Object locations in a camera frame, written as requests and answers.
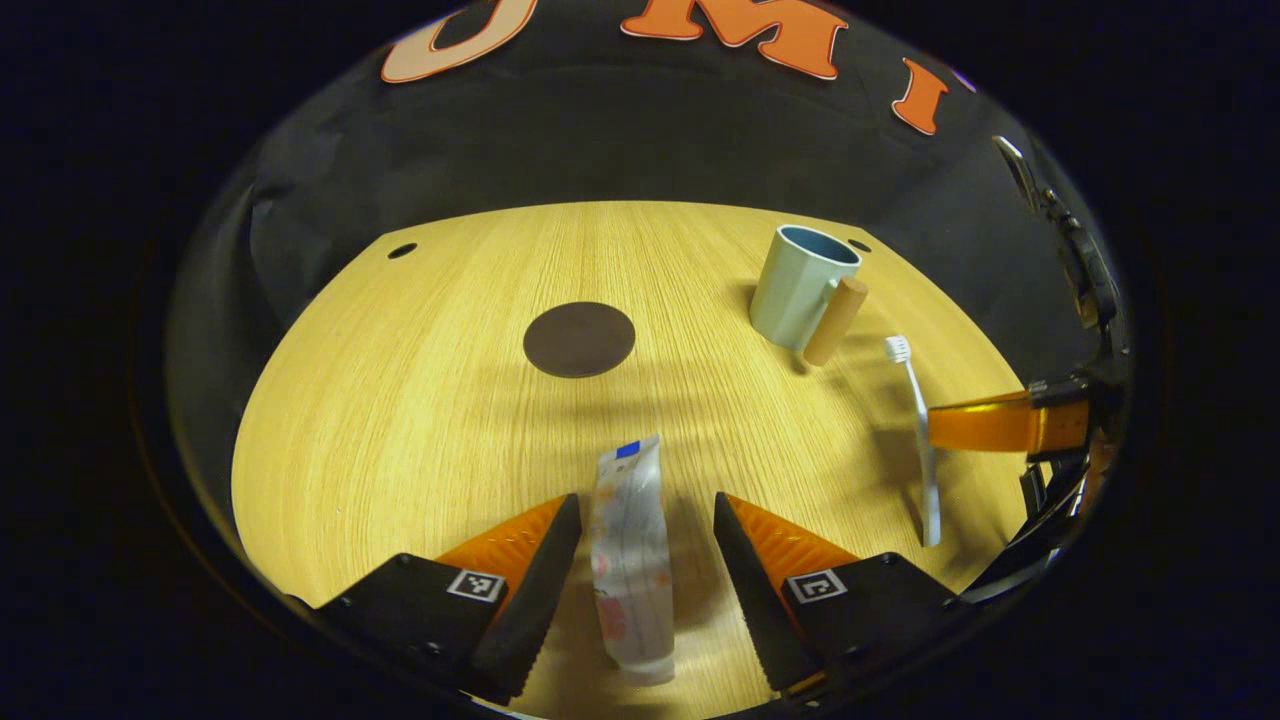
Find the pale blue toothbrush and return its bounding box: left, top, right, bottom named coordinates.
left=884, top=335, right=943, bottom=549

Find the wooden desktop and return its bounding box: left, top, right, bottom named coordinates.
left=230, top=200, right=1031, bottom=720

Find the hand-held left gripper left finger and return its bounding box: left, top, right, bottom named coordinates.
left=285, top=492, right=583, bottom=706

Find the white toothpaste tube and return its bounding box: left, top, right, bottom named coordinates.
left=588, top=435, right=677, bottom=687

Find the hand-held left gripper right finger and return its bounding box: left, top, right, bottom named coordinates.
left=712, top=491, right=966, bottom=701

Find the black backdrop cloth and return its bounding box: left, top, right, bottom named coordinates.
left=165, top=0, right=1131, bottom=501

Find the pale blue cup wooden handle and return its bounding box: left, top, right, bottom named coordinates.
left=748, top=224, right=869, bottom=367

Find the dark brown round coaster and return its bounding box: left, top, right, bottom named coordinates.
left=523, top=301, right=637, bottom=379

